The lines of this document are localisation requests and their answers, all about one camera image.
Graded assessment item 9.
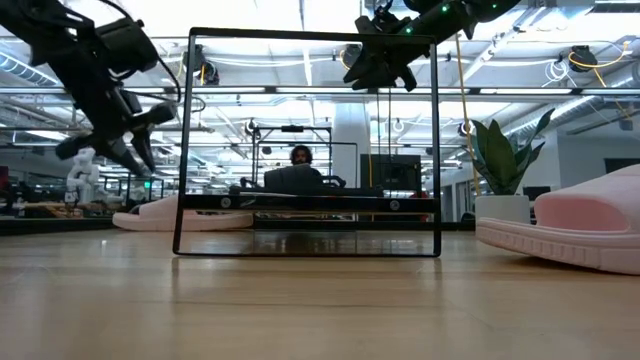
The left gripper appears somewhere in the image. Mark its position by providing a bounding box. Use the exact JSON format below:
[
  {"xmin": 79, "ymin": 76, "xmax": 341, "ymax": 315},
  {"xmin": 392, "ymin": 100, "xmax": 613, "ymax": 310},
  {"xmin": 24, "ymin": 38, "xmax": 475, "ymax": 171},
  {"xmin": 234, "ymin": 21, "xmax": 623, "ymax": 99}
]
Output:
[{"xmin": 54, "ymin": 88, "xmax": 180, "ymax": 177}]

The person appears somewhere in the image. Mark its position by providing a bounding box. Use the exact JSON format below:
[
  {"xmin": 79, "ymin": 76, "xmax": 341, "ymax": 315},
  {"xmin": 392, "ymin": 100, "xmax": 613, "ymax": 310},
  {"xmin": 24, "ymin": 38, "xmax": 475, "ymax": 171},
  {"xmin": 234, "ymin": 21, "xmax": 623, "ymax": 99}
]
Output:
[{"xmin": 288, "ymin": 144, "xmax": 315, "ymax": 167}]

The black monitor screen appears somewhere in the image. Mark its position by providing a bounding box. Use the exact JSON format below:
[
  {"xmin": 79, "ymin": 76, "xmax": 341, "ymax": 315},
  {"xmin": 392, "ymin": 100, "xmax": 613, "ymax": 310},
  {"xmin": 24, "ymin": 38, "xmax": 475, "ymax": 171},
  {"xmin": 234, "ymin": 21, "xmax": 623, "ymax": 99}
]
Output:
[{"xmin": 359, "ymin": 153, "xmax": 423, "ymax": 193}]

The green leafy plant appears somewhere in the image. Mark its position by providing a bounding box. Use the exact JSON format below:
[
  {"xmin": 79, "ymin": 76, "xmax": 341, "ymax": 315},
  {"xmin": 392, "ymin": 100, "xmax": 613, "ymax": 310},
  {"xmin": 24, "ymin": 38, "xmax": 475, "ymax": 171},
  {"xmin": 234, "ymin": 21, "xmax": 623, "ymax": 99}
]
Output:
[{"xmin": 469, "ymin": 107, "xmax": 556, "ymax": 197}]

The silver ventilation duct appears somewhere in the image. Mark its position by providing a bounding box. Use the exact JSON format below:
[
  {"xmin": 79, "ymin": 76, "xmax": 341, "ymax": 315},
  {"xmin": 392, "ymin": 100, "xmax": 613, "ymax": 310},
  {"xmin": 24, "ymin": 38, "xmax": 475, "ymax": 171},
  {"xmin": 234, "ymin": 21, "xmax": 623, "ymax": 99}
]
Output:
[{"xmin": 504, "ymin": 93, "xmax": 640, "ymax": 137}]

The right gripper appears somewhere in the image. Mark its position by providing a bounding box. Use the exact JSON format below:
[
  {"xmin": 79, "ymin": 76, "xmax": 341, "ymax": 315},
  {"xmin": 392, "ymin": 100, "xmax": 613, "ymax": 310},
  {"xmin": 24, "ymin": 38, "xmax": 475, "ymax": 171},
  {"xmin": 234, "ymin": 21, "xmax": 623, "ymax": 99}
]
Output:
[{"xmin": 342, "ymin": 2, "xmax": 436, "ymax": 94}]

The black aluminium rig frame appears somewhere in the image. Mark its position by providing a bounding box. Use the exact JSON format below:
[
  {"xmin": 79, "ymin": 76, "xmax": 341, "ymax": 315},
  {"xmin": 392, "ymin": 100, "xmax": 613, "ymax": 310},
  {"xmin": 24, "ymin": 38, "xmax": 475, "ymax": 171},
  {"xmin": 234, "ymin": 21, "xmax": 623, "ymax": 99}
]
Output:
[{"xmin": 0, "ymin": 217, "xmax": 477, "ymax": 236}]

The white robot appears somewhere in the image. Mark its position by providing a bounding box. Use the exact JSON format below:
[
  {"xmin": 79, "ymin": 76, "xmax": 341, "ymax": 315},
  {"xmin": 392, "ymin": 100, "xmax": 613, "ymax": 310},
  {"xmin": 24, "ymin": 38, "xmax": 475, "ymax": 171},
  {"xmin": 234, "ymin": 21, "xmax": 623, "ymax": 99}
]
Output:
[{"xmin": 64, "ymin": 146, "xmax": 102, "ymax": 204}]

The ceiling light strip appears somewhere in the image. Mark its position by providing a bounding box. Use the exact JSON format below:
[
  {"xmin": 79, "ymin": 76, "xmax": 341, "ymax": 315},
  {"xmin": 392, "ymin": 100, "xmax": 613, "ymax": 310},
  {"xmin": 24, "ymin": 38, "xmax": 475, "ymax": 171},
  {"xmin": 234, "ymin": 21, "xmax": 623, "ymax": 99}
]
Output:
[{"xmin": 0, "ymin": 85, "xmax": 640, "ymax": 97}]

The pink rubber slide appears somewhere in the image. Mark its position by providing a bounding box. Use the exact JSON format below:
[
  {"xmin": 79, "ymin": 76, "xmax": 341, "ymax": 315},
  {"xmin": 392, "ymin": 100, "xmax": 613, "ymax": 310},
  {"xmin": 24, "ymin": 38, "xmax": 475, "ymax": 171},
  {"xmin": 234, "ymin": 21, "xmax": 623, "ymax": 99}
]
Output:
[
  {"xmin": 474, "ymin": 163, "xmax": 640, "ymax": 277},
  {"xmin": 112, "ymin": 194, "xmax": 255, "ymax": 233}
]

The black ceiling cable reel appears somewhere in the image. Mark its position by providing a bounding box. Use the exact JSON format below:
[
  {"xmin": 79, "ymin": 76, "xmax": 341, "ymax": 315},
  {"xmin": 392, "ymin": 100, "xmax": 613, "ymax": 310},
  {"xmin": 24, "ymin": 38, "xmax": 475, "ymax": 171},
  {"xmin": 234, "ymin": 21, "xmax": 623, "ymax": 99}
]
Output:
[{"xmin": 568, "ymin": 44, "xmax": 600, "ymax": 74}]

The white plant pot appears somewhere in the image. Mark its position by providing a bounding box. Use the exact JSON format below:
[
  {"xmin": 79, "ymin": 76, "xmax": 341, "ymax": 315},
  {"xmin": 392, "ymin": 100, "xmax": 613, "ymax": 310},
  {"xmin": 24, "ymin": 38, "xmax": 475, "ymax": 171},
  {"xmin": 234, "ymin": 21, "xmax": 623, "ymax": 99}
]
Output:
[{"xmin": 474, "ymin": 194, "xmax": 532, "ymax": 225}]

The black background rig frame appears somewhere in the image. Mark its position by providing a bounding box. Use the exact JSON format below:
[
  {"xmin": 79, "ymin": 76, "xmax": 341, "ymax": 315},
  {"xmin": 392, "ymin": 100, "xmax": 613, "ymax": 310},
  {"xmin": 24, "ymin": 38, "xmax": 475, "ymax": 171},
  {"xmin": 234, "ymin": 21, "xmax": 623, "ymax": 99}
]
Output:
[{"xmin": 248, "ymin": 123, "xmax": 359, "ymax": 187}]

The yellow cable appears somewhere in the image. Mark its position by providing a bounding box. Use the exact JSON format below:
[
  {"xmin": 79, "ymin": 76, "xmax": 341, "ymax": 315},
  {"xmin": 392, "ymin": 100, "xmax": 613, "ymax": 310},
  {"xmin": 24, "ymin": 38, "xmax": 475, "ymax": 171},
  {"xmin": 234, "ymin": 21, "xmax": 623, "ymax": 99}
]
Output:
[{"xmin": 452, "ymin": 33, "xmax": 482, "ymax": 197}]

